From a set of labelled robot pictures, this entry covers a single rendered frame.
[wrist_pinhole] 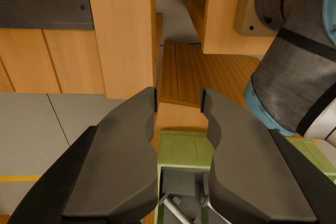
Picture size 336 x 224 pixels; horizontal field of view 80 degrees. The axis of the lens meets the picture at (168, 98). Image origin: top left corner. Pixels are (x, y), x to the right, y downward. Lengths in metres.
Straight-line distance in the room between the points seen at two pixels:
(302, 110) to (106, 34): 0.44
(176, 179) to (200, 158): 0.20
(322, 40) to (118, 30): 0.40
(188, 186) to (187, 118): 0.28
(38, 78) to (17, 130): 1.66
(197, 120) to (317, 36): 0.54
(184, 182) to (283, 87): 0.63
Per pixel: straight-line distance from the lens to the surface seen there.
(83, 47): 0.59
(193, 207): 0.93
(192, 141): 0.78
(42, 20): 0.59
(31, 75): 0.70
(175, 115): 0.76
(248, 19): 0.52
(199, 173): 0.91
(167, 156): 0.71
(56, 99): 1.91
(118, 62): 0.56
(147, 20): 0.51
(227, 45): 0.60
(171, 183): 0.88
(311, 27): 0.35
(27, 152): 2.50
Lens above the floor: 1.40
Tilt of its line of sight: 58 degrees down
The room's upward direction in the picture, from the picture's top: 179 degrees counter-clockwise
